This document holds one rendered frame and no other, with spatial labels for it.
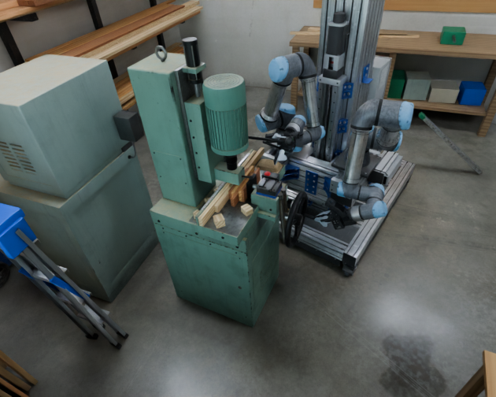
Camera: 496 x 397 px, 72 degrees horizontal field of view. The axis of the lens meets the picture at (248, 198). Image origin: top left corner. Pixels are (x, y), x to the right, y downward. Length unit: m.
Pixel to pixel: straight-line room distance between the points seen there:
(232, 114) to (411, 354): 1.69
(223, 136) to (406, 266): 1.73
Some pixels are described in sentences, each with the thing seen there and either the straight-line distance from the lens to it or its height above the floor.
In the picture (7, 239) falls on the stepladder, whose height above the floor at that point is 1.10.
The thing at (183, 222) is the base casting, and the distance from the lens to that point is 1.79.
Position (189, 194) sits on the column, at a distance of 1.80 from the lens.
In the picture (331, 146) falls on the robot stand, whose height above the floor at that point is 0.82.
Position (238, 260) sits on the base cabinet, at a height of 0.64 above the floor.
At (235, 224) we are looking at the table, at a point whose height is 0.90.
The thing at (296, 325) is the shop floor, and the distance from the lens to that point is 2.30.
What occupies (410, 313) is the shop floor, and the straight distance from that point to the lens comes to 2.50.
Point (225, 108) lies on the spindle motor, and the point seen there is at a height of 1.39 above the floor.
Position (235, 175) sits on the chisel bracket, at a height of 1.03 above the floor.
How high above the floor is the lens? 2.01
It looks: 41 degrees down
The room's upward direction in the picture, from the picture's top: 4 degrees counter-clockwise
